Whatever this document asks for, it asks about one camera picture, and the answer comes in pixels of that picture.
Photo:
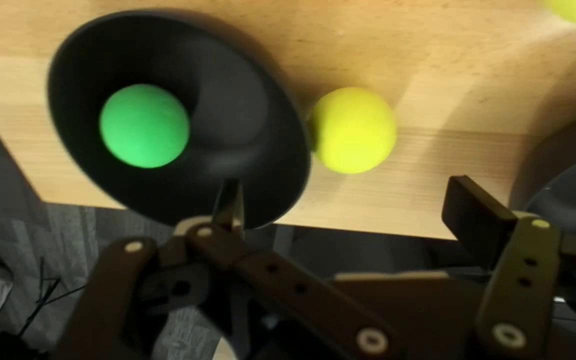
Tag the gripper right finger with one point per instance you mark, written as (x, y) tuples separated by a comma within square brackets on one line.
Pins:
[(518, 280)]

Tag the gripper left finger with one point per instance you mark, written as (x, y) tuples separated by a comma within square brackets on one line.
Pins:
[(288, 280)]

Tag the black bowl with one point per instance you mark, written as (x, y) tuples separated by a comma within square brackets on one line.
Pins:
[(575, 192), (238, 110)]

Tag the green ball fruit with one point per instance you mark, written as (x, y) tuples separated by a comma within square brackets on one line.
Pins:
[(144, 126)]

